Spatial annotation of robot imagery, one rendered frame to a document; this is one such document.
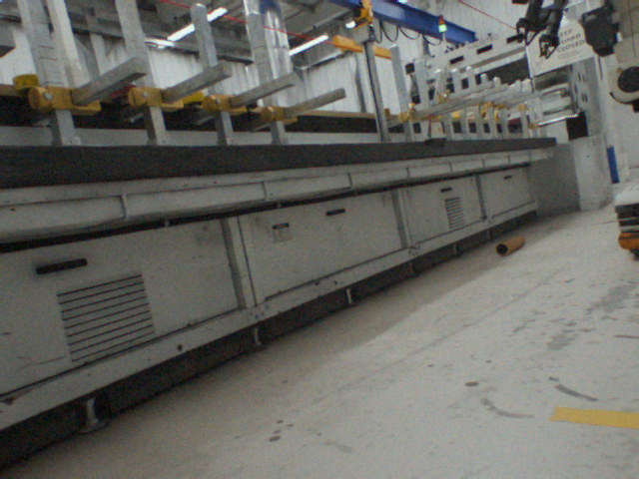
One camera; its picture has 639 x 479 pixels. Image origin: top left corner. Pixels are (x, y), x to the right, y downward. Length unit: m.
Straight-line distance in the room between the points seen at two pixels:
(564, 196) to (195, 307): 4.24
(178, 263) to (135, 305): 0.21
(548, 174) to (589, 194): 0.42
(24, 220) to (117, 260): 0.41
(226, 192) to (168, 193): 0.21
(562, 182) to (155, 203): 4.47
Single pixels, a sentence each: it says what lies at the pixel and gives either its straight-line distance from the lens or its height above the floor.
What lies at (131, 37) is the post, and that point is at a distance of 1.59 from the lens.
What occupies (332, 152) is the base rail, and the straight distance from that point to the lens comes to 2.05.
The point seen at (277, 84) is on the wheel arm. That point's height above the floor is 0.83.
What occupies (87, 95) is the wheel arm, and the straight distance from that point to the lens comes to 1.36.
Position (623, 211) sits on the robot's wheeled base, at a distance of 2.49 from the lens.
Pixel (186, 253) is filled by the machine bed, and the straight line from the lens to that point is 1.82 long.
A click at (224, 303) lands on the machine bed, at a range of 1.90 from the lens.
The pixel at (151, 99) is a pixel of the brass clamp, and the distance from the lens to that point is 1.53.
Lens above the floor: 0.44
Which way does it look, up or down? 3 degrees down
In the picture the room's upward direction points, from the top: 11 degrees counter-clockwise
